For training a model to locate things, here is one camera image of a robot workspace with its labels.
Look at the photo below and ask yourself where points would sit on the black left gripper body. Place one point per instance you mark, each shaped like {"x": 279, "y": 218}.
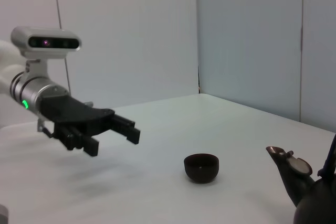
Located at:
{"x": 76, "y": 119}

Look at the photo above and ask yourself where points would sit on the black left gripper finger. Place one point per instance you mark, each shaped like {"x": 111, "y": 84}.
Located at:
{"x": 128, "y": 130}
{"x": 76, "y": 140}

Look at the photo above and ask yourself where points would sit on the small dark teacup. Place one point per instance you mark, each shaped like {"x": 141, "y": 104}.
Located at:
{"x": 201, "y": 169}

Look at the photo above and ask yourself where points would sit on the white and silver left arm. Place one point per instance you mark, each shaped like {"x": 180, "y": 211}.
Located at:
{"x": 25, "y": 91}

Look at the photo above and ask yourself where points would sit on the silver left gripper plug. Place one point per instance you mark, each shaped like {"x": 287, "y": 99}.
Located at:
{"x": 43, "y": 127}

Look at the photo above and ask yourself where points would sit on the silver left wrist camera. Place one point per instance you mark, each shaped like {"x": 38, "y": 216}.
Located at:
{"x": 47, "y": 41}

